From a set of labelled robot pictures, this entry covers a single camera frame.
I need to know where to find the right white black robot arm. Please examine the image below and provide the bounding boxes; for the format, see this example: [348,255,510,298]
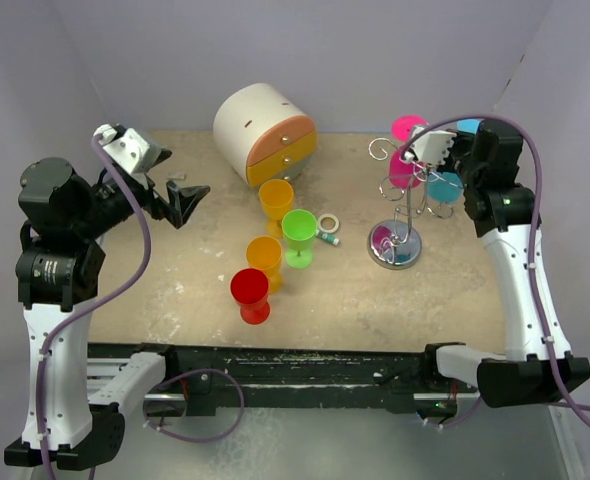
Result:
[419,119,590,408]

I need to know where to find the near orange wine glass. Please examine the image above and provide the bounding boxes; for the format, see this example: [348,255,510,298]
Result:
[246,236,283,294]

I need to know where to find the white tape roll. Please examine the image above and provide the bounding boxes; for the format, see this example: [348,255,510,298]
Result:
[317,213,340,235]

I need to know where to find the pink plastic wine glass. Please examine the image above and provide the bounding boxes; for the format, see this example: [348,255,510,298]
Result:
[388,114,429,190]

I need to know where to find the green plastic wine glass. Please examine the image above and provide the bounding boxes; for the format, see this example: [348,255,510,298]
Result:
[282,209,317,269]

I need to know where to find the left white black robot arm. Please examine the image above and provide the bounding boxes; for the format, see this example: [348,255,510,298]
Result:
[4,157,209,473]

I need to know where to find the orange wine glass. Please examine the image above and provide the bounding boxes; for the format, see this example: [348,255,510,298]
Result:
[246,236,283,294]
[259,179,294,239]

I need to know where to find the far orange wine glass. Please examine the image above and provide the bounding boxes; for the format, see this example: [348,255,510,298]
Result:
[259,179,294,239]

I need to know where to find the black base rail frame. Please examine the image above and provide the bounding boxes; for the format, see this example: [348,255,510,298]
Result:
[88,343,475,417]

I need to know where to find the chrome wine glass rack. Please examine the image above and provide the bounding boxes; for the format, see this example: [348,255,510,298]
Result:
[367,137,455,270]

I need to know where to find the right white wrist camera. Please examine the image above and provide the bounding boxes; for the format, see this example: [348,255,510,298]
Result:
[402,125,456,167]

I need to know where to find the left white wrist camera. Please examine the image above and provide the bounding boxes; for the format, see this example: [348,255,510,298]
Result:
[94,124,162,176]

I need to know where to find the blue plastic wine glass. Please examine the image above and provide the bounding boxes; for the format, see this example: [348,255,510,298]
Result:
[427,119,480,204]

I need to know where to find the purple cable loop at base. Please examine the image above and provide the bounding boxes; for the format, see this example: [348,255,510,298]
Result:
[142,368,247,444]

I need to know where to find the small green white tube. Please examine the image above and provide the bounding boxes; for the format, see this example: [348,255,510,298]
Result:
[316,230,340,246]

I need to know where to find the red plastic wine glass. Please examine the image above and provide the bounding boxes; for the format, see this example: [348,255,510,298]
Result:
[230,268,270,325]

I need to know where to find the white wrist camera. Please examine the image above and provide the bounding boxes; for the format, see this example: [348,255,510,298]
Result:
[94,124,162,176]
[402,125,456,167]

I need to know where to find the round white drawer cabinet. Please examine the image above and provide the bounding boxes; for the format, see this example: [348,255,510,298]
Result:
[212,83,317,188]

